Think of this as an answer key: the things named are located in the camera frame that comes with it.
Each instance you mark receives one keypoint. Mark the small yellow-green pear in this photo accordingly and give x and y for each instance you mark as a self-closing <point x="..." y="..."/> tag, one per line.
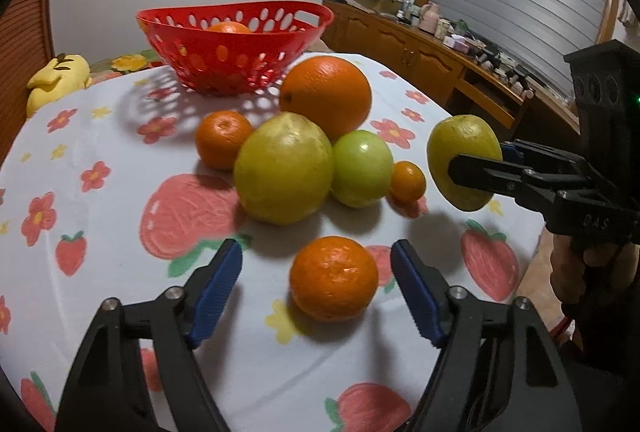
<point x="457" y="137"/>

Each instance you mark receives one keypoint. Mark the wooden louvered door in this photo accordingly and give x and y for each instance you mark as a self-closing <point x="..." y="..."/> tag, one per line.
<point x="25" y="52"/>

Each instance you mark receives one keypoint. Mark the tiny orange kumquat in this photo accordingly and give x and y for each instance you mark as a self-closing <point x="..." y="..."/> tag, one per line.
<point x="407" y="182"/>

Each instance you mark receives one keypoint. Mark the small mandarin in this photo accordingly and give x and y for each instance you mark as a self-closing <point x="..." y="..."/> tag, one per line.
<point x="222" y="140"/>

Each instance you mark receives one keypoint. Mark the person's right forearm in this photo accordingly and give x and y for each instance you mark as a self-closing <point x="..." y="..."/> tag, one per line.
<point x="605" y="362"/>

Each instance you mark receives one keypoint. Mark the red perforated plastic basket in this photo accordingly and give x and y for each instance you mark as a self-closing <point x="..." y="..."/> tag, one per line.
<point x="200" y="57"/>

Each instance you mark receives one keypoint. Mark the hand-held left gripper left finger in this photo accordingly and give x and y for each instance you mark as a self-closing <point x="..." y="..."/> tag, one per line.
<point x="220" y="292"/>

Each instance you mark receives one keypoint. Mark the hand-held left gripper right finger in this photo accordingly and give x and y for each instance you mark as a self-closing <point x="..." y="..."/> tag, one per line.
<point x="415" y="297"/>

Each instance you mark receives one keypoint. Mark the yellow plush toy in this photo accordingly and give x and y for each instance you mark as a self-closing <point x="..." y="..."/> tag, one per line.
<point x="55" y="77"/>

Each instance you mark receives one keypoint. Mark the pink ceramic jug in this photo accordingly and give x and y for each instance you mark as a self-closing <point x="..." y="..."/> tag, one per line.
<point x="429" y="16"/>

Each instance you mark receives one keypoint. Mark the wooden sideboard cabinet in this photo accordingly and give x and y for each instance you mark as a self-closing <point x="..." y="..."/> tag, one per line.
<point x="400" y="47"/>

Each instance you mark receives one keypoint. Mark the large navel orange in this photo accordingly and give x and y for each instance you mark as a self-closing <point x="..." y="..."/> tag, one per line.
<point x="325" y="97"/>

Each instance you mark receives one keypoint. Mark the floral blanket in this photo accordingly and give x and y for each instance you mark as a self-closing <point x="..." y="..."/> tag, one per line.
<point x="127" y="61"/>

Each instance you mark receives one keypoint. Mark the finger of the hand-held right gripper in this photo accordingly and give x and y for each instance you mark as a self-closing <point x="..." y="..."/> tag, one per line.
<point x="480" y="172"/>
<point x="510" y="152"/>

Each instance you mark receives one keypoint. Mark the white floral strawberry tablecloth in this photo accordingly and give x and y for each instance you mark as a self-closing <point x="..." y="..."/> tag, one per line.
<point x="115" y="137"/>

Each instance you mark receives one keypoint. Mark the green apple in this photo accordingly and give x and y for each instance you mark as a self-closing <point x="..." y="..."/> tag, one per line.
<point x="361" y="167"/>

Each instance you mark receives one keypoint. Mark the person's right hand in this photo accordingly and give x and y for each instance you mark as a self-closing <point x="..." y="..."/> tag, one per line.
<point x="570" y="272"/>

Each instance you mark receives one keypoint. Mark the row of small desk items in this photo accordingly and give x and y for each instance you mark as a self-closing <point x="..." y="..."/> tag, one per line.
<point x="480" y="50"/>

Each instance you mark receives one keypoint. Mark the large yellow-green citrus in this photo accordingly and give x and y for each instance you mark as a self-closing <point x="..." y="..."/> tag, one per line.
<point x="282" y="167"/>

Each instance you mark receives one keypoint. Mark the medium mandarin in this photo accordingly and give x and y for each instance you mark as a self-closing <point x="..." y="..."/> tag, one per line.
<point x="333" y="277"/>

